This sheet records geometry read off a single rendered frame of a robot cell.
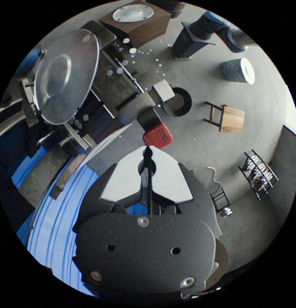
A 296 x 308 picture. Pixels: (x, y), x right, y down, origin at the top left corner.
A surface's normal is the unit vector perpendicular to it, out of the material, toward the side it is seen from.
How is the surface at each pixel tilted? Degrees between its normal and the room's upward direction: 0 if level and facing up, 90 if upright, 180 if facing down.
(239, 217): 90
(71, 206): 90
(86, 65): 0
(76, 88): 0
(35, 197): 90
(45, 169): 90
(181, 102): 0
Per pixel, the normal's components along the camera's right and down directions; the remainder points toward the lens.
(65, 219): 0.84, -0.44
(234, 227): -0.55, -0.69
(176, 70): -0.02, 0.58
